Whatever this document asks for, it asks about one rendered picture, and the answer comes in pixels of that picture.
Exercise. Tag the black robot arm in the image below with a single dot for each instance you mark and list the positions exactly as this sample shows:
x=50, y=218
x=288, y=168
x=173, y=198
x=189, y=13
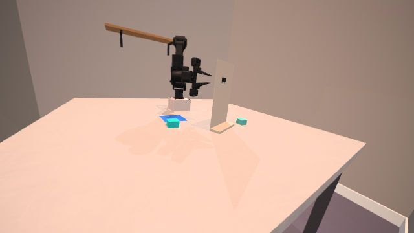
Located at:
x=180, y=43

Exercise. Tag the mint green block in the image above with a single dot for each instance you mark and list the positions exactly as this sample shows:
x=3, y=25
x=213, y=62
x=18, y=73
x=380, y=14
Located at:
x=241, y=121

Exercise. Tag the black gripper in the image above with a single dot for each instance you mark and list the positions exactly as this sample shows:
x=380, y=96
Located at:
x=195, y=62

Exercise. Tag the turquoise cube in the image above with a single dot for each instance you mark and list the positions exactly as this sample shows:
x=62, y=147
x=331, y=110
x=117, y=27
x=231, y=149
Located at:
x=172, y=123

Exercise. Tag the blue flat square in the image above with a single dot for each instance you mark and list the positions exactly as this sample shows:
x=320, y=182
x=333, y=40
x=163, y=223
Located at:
x=180, y=118

